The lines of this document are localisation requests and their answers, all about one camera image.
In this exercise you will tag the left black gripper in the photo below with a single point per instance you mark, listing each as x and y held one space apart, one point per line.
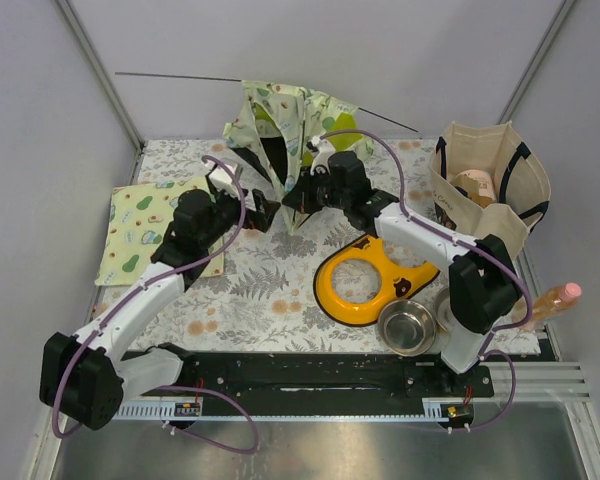
261 218

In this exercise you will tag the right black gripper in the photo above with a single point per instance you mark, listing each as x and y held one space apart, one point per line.
300 198

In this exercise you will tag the green avocado pet tent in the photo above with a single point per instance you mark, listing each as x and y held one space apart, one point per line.
275 123

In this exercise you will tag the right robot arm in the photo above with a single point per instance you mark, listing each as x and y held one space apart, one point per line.
483 286

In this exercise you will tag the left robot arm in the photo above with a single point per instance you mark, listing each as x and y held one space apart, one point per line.
86 376

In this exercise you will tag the steel pet bowl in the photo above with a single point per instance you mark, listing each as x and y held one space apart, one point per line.
407 328
442 310

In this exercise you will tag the floral table mat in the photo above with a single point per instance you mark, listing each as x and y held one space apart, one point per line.
264 300

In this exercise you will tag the avocado print cushion mat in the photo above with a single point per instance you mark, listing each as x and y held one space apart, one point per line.
138 220

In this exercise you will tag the yellow double bowl stand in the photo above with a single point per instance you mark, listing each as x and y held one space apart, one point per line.
355 283

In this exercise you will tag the beige canvas tote bag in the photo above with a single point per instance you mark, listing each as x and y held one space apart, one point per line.
521 183

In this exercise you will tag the pink cap plastic bottle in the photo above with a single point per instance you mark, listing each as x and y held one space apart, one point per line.
552 303

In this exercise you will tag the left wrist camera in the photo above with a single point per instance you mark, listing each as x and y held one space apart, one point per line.
219 180

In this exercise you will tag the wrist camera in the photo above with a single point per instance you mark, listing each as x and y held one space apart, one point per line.
323 150
219 180

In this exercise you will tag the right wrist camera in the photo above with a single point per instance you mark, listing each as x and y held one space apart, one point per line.
323 150

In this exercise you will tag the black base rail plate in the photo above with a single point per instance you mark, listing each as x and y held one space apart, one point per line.
326 384

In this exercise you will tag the white slotted cable duct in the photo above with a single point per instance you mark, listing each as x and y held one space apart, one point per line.
160 409

